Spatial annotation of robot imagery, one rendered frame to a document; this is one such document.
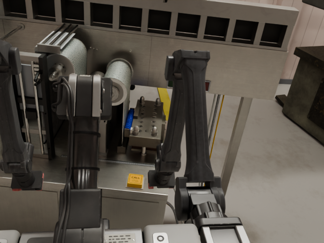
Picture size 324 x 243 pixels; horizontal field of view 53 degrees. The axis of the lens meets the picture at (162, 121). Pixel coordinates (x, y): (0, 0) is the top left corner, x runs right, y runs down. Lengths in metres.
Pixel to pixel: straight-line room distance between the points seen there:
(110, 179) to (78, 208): 1.11
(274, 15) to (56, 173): 1.34
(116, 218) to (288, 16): 1.35
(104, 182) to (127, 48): 0.73
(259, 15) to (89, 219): 1.51
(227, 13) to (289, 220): 1.83
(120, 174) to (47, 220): 0.46
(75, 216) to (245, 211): 2.46
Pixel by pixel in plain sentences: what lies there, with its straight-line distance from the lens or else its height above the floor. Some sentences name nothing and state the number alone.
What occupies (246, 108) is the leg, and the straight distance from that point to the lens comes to 2.21.
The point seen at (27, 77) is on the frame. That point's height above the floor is 1.32.
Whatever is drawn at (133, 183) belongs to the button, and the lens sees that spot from 1.55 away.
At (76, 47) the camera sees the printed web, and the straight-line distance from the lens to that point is 1.71.
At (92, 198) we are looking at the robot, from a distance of 0.49.
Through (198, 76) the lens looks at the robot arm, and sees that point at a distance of 0.81.
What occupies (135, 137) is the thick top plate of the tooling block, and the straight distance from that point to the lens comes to 1.66.
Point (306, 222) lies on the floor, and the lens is 3.03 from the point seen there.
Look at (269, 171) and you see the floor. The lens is 3.38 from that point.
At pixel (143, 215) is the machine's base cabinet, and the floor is 0.72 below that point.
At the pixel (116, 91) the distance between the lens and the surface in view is 1.56.
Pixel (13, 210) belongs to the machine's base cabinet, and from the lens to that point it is 1.86.
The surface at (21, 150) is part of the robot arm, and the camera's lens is 1.09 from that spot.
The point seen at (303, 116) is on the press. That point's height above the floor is 0.16.
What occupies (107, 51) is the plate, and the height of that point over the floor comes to 1.32.
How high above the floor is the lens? 1.98
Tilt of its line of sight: 32 degrees down
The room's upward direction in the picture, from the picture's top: 7 degrees clockwise
